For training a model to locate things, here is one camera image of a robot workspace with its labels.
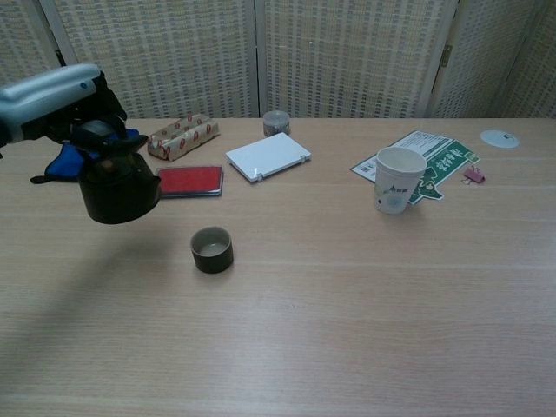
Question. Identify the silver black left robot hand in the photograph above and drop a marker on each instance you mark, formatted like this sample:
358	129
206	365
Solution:
43	95

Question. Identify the black cast iron teapot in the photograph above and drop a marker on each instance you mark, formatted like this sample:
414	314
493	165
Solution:
117	195

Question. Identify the dark green tea cup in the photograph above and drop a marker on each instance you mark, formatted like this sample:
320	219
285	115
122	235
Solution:
213	260

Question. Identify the brass screen hinge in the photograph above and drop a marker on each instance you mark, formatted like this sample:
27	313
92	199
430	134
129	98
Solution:
445	55
61	57

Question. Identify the blue cloth pouch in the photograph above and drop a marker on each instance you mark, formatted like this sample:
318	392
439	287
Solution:
65	167

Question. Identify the woven folding screen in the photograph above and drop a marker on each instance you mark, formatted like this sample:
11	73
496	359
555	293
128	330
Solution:
174	56

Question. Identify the gold wrapped package red print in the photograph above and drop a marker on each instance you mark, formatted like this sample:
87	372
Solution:
182	137

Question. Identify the red ink pad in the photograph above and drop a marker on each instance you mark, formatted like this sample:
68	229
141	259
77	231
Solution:
191	180

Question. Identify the white flat plastic box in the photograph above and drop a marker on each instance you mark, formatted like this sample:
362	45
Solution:
267	156

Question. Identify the small round clear jar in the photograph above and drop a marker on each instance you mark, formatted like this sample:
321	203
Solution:
276	123

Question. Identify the white printed paper cup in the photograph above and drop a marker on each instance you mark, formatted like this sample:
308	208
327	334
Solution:
391	191

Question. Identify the green and white paper packet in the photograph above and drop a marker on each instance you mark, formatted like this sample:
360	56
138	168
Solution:
443	165

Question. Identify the pink binder clip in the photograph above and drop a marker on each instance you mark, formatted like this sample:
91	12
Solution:
474	175

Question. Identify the white round table grommet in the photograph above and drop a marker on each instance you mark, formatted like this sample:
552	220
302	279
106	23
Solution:
495	138

